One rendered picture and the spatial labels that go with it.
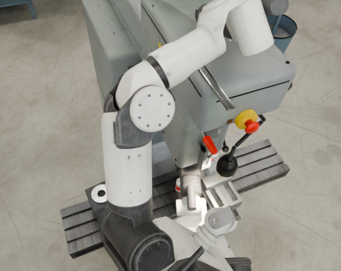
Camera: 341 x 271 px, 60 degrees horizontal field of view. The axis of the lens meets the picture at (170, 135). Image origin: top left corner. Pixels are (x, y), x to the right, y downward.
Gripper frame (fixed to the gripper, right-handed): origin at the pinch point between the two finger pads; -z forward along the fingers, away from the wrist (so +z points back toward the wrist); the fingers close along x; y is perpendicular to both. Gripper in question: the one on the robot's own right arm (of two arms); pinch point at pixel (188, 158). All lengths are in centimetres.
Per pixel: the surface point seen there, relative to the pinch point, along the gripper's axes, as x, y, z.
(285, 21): -125, 63, -219
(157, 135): 13.9, 21.9, -29.2
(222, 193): -19.3, 22.3, 6.3
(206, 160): -4.3, -18.0, 12.2
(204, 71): 5, -68, 19
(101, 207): 38.2, 10.8, 18.7
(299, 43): -177, 120, -260
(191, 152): 1.8, -20.6, 10.5
